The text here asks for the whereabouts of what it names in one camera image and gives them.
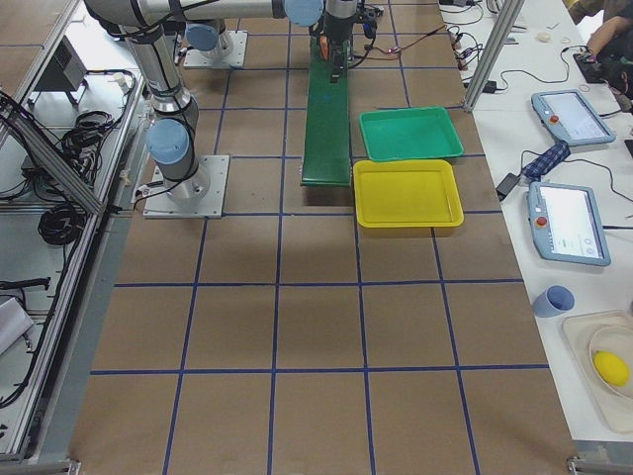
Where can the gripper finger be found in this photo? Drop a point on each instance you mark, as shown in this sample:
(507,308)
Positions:
(332,69)
(339,62)

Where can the lower teach pendant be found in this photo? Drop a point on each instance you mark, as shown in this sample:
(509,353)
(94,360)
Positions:
(565,224)

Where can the orange cylinder with 4680 label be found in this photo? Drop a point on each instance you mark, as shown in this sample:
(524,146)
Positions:
(323,46)

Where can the green plastic tray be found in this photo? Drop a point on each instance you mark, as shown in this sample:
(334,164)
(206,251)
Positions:
(410,133)

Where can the black power adapter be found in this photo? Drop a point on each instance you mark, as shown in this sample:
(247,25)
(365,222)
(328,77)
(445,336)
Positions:
(505,187)

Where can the yellow lemon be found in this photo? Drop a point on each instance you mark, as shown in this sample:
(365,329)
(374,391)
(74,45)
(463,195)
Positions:
(611,368)

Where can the white bowl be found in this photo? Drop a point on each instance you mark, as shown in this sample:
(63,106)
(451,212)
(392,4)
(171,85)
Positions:
(617,340)

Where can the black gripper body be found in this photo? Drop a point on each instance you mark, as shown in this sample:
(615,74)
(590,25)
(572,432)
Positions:
(338,46)

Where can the yellow plastic tray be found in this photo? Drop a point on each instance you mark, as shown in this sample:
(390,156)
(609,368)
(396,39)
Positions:
(417,193)

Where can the blue plastic cup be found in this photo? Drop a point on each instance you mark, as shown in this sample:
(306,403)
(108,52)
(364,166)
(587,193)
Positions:
(553,301)

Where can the upper teach pendant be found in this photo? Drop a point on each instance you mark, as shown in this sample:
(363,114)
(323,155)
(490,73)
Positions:
(569,117)

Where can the aluminium frame post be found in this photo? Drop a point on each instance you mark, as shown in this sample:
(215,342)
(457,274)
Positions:
(506,14)

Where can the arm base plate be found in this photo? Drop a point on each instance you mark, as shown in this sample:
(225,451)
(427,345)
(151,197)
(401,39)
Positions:
(195,59)
(201,196)

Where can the green conveyor belt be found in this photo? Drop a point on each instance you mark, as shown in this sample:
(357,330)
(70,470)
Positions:
(327,155)

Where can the teach pendant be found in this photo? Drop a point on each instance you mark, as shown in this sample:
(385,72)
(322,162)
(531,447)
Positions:
(565,224)
(569,117)

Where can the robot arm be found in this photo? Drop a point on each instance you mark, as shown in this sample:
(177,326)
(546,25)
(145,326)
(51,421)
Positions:
(170,140)
(209,36)

